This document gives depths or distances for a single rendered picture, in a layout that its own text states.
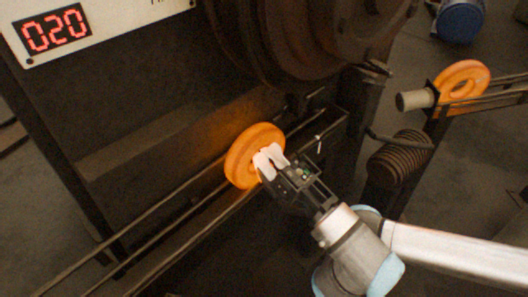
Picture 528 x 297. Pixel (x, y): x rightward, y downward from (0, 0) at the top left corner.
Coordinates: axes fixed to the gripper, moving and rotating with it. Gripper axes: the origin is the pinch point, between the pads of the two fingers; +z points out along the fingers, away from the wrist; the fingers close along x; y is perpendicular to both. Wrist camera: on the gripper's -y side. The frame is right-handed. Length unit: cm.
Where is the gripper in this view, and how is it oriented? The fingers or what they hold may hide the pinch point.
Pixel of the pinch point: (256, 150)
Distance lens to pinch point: 73.7
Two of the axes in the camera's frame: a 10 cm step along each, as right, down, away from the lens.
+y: 1.8, -5.1, -8.4
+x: -7.2, 5.1, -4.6
